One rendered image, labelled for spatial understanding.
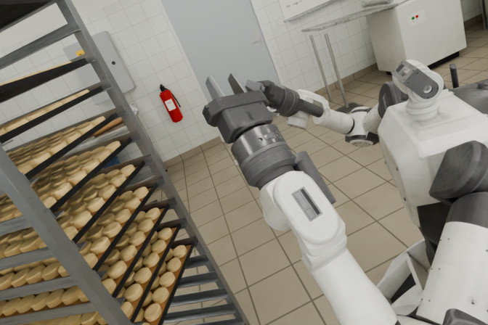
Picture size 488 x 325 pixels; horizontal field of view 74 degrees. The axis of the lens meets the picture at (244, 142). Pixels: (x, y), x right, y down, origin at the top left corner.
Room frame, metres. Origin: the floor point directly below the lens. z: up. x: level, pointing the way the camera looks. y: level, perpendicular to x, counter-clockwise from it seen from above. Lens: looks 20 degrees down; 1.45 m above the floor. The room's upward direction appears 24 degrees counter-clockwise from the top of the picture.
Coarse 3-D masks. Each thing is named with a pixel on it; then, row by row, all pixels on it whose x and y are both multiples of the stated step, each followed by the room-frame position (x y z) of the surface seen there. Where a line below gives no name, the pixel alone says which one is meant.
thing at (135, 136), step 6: (132, 132) 1.05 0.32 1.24; (138, 132) 1.05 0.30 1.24; (114, 138) 1.07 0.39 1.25; (120, 138) 1.07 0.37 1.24; (126, 138) 1.06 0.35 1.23; (132, 138) 1.05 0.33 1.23; (138, 138) 1.05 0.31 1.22; (96, 144) 1.10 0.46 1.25; (102, 144) 1.09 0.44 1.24; (84, 150) 1.11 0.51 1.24; (90, 150) 1.11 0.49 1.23; (66, 156) 1.14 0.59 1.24; (72, 156) 1.13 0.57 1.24; (54, 162) 1.16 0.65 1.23
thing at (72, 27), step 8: (72, 24) 1.05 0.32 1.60; (56, 32) 1.07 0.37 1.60; (64, 32) 1.06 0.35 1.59; (72, 32) 1.03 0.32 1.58; (40, 40) 1.09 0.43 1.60; (48, 40) 1.08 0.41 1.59; (56, 40) 1.04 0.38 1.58; (24, 48) 1.11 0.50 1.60; (32, 48) 1.10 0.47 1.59; (40, 48) 1.06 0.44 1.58; (8, 56) 1.13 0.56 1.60; (16, 56) 1.12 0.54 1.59; (24, 56) 1.08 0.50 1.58; (0, 64) 1.14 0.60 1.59; (8, 64) 1.10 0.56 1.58
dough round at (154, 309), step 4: (152, 304) 0.80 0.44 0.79; (156, 304) 0.79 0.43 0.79; (148, 308) 0.79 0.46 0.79; (152, 308) 0.78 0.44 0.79; (156, 308) 0.78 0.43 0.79; (160, 308) 0.78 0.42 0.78; (148, 312) 0.78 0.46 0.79; (152, 312) 0.77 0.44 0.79; (156, 312) 0.76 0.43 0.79; (160, 312) 0.77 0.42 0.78; (148, 316) 0.76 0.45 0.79; (152, 316) 0.75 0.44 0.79; (156, 316) 0.76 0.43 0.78; (148, 320) 0.76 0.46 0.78; (152, 320) 0.75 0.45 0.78
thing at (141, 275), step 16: (160, 240) 0.97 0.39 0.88; (144, 256) 0.95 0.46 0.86; (160, 256) 0.91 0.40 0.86; (144, 272) 0.84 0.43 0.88; (128, 288) 0.80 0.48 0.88; (144, 288) 0.79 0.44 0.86; (128, 304) 0.73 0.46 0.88; (48, 320) 0.81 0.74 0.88; (64, 320) 0.78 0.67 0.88; (80, 320) 0.76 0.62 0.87; (96, 320) 0.74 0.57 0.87
